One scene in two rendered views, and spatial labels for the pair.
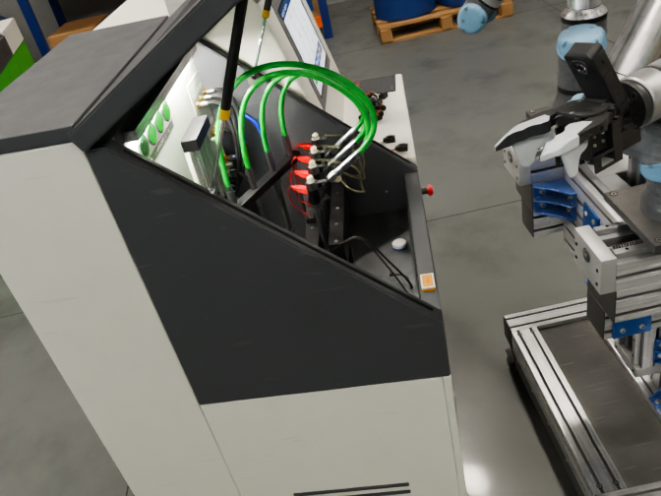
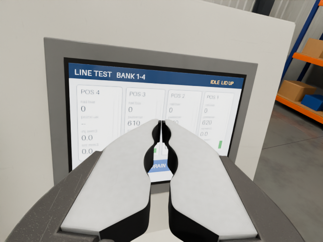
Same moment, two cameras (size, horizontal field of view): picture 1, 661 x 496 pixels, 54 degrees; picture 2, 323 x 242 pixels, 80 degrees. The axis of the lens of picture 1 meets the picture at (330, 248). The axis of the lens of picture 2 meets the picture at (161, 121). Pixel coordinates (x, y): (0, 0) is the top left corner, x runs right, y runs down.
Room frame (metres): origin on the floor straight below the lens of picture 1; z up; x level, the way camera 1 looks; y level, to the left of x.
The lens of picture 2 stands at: (1.89, -0.40, 1.52)
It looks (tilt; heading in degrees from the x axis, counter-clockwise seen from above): 30 degrees down; 57
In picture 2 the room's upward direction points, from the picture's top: 12 degrees clockwise
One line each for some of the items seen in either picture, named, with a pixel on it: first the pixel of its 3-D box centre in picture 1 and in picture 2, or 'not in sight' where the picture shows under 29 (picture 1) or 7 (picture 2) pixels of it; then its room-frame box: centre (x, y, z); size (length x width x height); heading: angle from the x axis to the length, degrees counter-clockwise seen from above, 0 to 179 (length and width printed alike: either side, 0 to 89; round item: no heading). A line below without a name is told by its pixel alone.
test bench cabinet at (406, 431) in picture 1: (353, 395); not in sight; (1.39, 0.04, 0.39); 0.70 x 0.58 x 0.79; 171
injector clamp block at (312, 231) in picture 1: (330, 232); not in sight; (1.51, -0.01, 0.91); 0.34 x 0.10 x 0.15; 171
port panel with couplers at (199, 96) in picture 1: (214, 131); not in sight; (1.67, 0.23, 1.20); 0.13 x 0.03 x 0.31; 171
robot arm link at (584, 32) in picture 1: (580, 55); not in sight; (1.58, -0.75, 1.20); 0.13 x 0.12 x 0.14; 152
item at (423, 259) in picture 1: (423, 256); not in sight; (1.35, -0.23, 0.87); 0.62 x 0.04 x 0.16; 171
